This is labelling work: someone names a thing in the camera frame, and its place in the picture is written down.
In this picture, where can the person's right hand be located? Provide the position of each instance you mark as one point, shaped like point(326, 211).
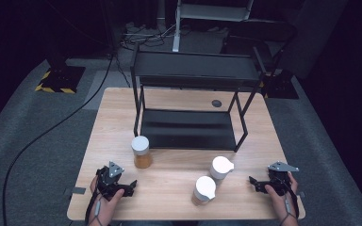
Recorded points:
point(279, 205)

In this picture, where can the black stand base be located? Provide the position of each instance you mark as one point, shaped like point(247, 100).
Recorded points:
point(279, 86)

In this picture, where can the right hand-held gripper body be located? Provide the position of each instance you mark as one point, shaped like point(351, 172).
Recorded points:
point(279, 179)

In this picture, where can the black metal shelf rack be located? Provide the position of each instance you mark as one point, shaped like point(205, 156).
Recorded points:
point(185, 128)

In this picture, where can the white metal stand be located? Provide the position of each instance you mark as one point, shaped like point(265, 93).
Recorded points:
point(176, 31)

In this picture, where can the dark round table grommet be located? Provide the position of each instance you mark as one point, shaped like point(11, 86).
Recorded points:
point(216, 103)

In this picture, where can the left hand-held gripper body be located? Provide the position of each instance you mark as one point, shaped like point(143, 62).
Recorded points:
point(108, 183)

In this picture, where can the orange spice jar lid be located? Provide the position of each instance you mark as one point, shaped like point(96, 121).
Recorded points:
point(141, 152)

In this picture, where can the grey table edge clip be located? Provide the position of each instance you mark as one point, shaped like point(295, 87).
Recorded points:
point(78, 190)
point(301, 194)

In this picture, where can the person's left hand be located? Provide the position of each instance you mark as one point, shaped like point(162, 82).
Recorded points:
point(106, 208)

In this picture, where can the dark grey office chair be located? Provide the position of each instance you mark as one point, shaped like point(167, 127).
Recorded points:
point(314, 37)

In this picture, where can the brown spice jar spout lid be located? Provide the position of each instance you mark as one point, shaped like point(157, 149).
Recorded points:
point(204, 189)

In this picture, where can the black stand base hazard tape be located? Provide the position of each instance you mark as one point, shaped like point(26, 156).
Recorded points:
point(63, 78)

